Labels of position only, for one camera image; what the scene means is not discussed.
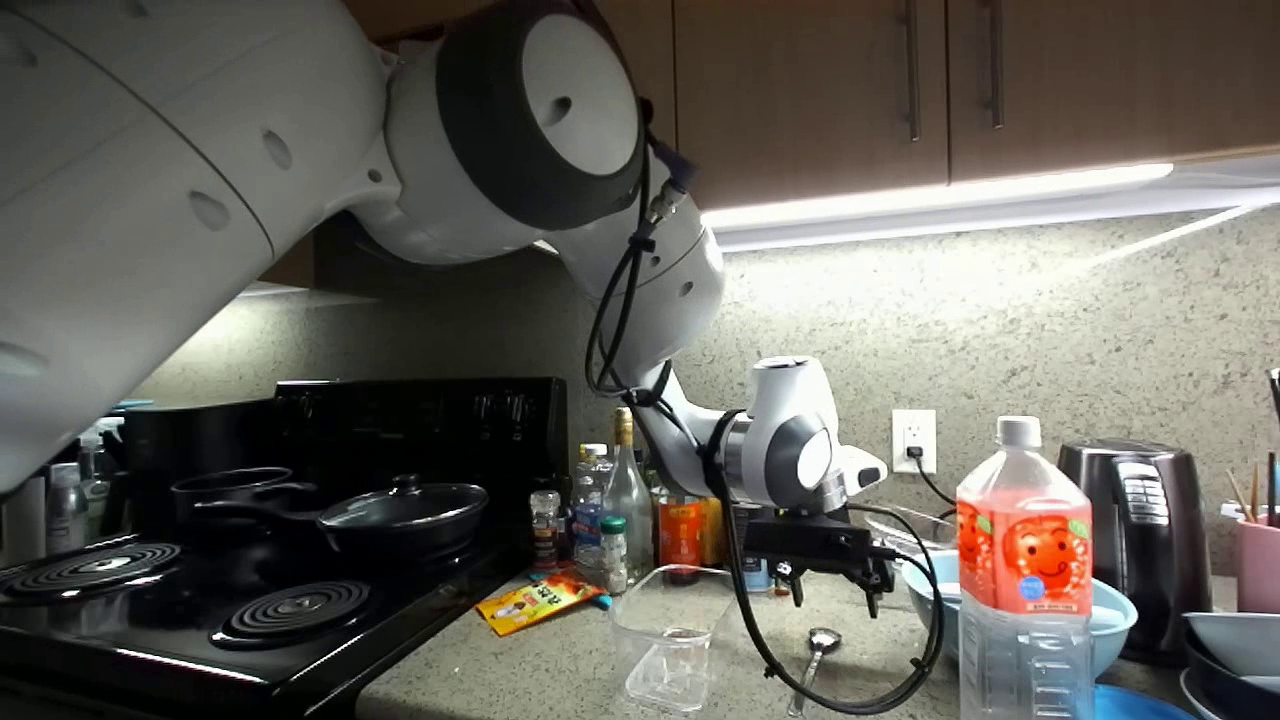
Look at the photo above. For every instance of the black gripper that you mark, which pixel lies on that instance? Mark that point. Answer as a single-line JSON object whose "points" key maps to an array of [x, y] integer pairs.
{"points": [[813, 540]]}

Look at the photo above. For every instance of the metal spoon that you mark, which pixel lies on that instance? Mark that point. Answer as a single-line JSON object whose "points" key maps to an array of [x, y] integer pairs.
{"points": [[820, 641]]}

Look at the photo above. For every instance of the clear glass cup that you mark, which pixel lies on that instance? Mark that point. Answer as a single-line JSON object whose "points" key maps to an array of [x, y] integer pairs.
{"points": [[666, 653]]}

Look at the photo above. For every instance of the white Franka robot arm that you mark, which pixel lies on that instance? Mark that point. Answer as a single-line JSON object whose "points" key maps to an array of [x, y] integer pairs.
{"points": [[200, 203]]}

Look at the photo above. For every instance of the light blue bowl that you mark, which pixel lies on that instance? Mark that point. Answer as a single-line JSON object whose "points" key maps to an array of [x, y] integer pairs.
{"points": [[1113, 614]]}

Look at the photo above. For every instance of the dark blue bowl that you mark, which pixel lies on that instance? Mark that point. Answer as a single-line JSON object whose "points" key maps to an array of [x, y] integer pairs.
{"points": [[1233, 662]]}

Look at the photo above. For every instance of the orange drink bottle white cap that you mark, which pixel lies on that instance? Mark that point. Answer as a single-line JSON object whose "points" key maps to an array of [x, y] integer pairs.
{"points": [[1024, 563]]}

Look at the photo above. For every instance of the small jar green cap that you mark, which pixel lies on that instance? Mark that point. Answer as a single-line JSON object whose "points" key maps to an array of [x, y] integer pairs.
{"points": [[614, 553]]}

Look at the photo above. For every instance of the tall glass bottle brown cap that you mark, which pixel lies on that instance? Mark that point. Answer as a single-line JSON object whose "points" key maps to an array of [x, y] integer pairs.
{"points": [[630, 502]]}

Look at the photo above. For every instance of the clear bottle white cap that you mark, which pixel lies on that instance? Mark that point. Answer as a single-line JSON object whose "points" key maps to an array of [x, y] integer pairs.
{"points": [[588, 514]]}

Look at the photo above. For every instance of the small spice jar white lid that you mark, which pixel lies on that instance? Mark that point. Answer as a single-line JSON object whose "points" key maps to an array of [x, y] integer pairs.
{"points": [[547, 525]]}

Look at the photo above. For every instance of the yellow seasoning packet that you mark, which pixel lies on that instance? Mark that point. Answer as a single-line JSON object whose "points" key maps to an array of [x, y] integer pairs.
{"points": [[529, 605]]}

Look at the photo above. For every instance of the black electric kettle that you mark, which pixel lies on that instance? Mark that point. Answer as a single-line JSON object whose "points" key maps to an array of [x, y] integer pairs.
{"points": [[1133, 534]]}

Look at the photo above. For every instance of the pink utensil holder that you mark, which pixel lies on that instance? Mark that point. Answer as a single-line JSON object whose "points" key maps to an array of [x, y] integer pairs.
{"points": [[1263, 567]]}

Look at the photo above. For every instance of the black frying pan with lid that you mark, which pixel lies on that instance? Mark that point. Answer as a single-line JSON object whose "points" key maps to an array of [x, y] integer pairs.
{"points": [[403, 514]]}

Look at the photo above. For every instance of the wooden upper cabinet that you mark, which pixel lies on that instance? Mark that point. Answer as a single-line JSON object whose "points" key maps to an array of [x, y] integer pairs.
{"points": [[802, 95]]}

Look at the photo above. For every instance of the black pot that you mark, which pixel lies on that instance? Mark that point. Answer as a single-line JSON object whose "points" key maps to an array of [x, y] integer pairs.
{"points": [[240, 520]]}

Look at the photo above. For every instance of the black stove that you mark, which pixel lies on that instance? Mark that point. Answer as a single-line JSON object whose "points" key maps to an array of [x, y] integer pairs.
{"points": [[200, 614]]}

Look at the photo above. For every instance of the clear spray bottle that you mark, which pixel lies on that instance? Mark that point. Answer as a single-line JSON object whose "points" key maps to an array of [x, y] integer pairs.
{"points": [[89, 482]]}

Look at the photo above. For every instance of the white wall outlet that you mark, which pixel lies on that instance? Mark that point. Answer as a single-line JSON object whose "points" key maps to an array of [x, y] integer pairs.
{"points": [[913, 441]]}

